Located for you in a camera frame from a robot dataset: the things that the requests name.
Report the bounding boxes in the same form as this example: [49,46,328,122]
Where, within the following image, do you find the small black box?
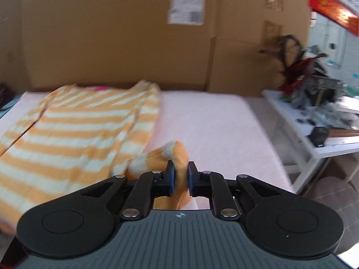
[309,127,330,148]

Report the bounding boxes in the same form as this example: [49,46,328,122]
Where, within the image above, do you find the wooden edged board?
[325,129,359,146]

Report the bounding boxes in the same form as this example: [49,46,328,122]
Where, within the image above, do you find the large cardboard box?
[21,0,222,91]

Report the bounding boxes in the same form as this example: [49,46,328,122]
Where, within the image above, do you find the pink towel blanket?
[0,90,295,210]

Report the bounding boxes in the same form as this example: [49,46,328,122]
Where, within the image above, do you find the white side table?
[261,89,359,194]

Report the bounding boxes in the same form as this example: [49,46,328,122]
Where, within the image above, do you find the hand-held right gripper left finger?
[80,160,176,220]

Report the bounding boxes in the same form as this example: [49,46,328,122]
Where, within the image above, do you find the plain cardboard box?
[0,0,33,90]

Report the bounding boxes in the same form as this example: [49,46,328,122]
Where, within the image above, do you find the red wall calendar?
[307,0,359,37]

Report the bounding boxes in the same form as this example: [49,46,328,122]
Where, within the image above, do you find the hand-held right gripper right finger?
[187,161,284,220]

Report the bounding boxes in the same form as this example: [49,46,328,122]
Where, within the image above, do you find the orange white striped shirt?
[0,80,195,234]

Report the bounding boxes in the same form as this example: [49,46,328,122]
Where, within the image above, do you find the taped cardboard box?
[206,0,312,98]

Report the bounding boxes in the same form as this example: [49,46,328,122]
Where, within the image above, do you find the grey metal clutter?
[292,74,347,110]

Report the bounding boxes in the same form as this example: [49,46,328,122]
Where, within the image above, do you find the red black feather decoration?
[258,34,328,98]

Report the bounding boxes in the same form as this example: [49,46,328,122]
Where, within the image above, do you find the teal blanket with black stripe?
[0,94,23,121]

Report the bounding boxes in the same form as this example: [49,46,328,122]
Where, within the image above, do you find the white shipping label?
[168,0,206,26]

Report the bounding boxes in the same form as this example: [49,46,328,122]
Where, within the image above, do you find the dark maroon cloth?
[0,82,14,110]

